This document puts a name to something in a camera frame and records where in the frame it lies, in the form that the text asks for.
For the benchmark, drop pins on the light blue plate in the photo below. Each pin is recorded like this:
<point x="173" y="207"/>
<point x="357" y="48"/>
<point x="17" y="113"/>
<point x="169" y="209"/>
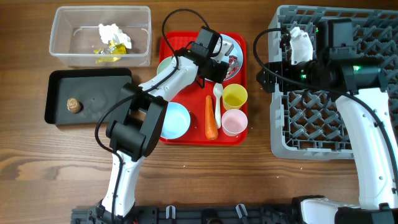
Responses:
<point x="236" y="52"/>

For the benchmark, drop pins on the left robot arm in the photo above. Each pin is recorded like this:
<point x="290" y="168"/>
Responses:
<point x="136" y="119"/>

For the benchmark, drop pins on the yellow foil wrapper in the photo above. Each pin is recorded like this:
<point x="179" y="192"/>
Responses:
<point x="112" y="50"/>

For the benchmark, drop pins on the red serving tray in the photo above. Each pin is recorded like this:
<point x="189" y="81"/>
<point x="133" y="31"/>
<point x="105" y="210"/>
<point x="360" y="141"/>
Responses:
<point x="193" y="97"/>

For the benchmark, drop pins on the light blue bowl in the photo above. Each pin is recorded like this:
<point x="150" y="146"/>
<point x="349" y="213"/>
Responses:
<point x="177" y="121"/>

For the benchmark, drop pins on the black plastic tray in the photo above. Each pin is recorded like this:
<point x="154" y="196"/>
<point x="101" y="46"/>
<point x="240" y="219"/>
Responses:
<point x="96" y="89"/>

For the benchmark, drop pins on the orange carrot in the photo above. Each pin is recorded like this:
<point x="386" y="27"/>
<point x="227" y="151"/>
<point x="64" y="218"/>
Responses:
<point x="211" y="131"/>

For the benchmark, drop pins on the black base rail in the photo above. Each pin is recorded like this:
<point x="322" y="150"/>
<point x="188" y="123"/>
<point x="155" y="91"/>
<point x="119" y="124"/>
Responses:
<point x="240" y="213"/>

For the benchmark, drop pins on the clear plastic bin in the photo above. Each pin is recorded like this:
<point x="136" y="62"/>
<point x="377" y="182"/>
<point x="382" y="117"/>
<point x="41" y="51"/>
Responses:
<point x="75" y="35"/>

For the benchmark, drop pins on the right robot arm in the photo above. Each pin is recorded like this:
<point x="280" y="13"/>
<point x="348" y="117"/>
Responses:
<point x="358" y="87"/>

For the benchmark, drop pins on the yellow cup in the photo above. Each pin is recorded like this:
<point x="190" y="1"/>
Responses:
<point x="234" y="96"/>

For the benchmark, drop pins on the red foil wrapper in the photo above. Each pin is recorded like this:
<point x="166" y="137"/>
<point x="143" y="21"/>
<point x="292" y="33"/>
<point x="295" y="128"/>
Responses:
<point x="233" y="66"/>

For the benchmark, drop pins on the grey dishwasher rack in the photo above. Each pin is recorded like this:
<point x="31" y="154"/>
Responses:
<point x="307" y="125"/>

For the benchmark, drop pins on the white plastic spoon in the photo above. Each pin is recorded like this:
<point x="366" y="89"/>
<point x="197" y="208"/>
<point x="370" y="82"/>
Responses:
<point x="218" y="92"/>

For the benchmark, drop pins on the brown round food piece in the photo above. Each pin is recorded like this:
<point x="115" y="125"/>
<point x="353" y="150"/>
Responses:
<point x="73" y="105"/>

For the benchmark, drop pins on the green bowl with rice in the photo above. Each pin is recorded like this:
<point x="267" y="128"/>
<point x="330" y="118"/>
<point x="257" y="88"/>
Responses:
<point x="164" y="64"/>

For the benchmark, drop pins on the white tissue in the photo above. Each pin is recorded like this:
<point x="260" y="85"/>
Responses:
<point x="114" y="33"/>

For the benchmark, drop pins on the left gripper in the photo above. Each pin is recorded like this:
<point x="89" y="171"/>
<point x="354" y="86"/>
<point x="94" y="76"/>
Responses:
<point x="218" y="76"/>

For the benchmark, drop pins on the pink cup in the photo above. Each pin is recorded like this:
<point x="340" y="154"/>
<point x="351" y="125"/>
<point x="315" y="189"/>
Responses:
<point x="234" y="122"/>

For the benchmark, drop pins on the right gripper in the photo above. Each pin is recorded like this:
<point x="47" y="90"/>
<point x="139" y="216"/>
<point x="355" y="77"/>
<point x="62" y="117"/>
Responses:
<point x="283" y="68"/>

